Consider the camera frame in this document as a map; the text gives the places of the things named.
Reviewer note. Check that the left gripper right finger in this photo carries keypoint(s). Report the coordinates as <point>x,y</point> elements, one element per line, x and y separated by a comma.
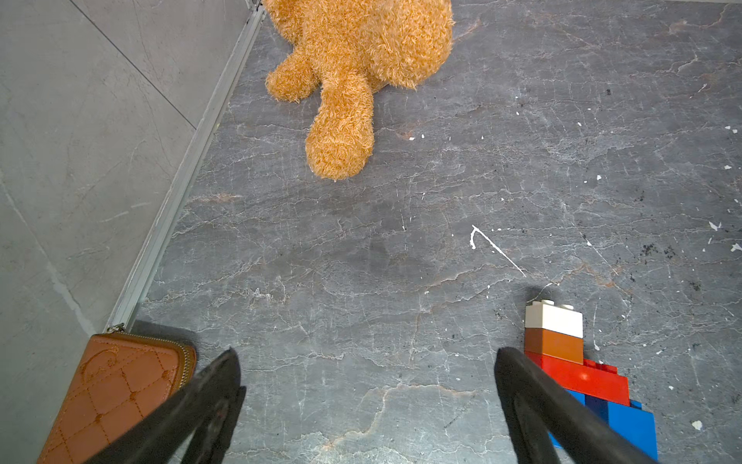
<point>537,409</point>

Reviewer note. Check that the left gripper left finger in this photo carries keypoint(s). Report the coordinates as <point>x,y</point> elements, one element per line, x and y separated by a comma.
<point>203,414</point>

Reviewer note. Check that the orange lego brick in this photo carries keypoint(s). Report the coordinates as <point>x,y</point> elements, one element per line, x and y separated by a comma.
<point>554,344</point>

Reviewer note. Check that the red long lego brick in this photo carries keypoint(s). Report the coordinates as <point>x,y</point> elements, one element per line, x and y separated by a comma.
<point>585,379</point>

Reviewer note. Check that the white lego brick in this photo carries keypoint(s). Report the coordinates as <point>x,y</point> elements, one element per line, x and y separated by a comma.
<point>548,316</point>

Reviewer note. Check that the blue lego brick bottom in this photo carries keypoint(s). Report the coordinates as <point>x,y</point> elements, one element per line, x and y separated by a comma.
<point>633,424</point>

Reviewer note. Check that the brown block at left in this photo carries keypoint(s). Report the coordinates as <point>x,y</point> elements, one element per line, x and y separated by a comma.
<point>121,379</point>

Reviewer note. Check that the brown teddy bear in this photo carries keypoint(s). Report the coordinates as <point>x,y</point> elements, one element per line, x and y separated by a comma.
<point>349,50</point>

